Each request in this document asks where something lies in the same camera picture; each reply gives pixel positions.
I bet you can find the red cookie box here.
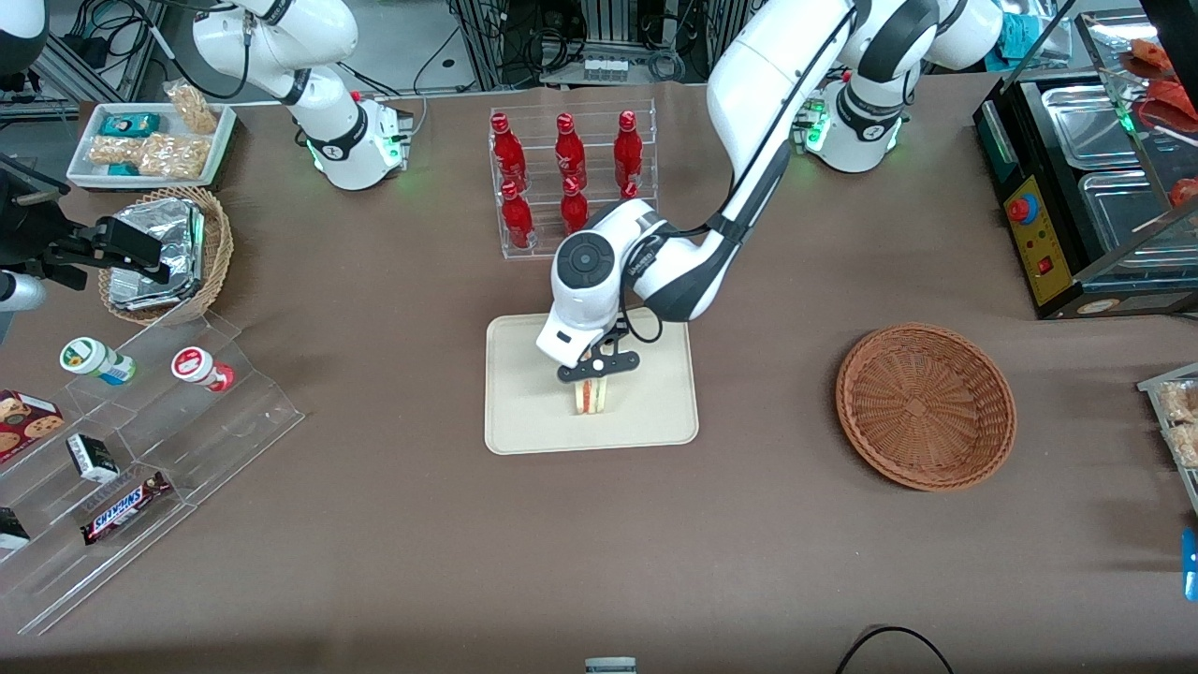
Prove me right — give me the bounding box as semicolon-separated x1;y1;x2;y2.
0;389;67;465

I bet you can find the small black white carton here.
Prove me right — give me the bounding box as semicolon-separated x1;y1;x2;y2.
66;433;121;485

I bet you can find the red lid yogurt bottle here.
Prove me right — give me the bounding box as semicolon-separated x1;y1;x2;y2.
171;346;236;393

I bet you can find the foil wrapped food pack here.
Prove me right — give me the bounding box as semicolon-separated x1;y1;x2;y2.
139;198;206;282
107;266;199;312

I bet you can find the brown round wicker basket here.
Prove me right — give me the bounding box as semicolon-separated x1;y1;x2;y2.
835;323;1018;493

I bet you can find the black food warmer cabinet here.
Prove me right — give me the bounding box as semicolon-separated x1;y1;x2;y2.
972;9;1198;322

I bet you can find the clear bag of biscuits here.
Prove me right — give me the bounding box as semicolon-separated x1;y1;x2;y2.
1157;379;1198;424
1165;421;1198;470

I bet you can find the clear tray with snacks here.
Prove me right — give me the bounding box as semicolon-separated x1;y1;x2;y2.
1137;360;1198;518

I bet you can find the beige rectangular tray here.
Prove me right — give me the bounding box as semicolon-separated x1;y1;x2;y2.
484;305;701;457

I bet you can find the small clear bag of crackers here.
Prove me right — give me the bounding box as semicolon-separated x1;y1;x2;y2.
88;136;142;169

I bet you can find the clear bag of peanuts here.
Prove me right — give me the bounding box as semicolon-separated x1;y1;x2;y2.
163;80;219;136

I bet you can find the snickers chocolate bar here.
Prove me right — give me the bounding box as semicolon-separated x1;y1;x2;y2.
80;471;173;547

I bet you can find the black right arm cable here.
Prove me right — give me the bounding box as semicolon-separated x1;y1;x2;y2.
150;0;254;100

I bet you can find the green lid yogurt bottle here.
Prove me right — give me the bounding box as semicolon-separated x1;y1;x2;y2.
60;337;138;388

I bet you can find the stainless steel warmer pan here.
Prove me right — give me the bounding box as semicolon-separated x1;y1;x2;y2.
1076;170;1198;268
1039;84;1150;171

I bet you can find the teal cloth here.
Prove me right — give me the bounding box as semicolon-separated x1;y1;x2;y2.
996;9;1055;63

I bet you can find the black panel corner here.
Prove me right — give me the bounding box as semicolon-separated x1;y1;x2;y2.
1137;0;1198;55

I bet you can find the tan deep wicker basket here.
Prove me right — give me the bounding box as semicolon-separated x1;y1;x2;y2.
97;185;235;328

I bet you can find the white rectangular snack tray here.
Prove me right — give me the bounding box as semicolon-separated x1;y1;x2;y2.
66;101;238;191

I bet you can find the clear acrylic bottle rack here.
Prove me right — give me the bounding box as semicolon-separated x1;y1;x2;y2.
488;98;661;262

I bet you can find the clear acrylic stepped shelf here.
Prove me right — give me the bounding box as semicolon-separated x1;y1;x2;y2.
0;309;306;638

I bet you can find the black looped table cable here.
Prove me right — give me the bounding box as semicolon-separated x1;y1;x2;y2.
835;624;957;674

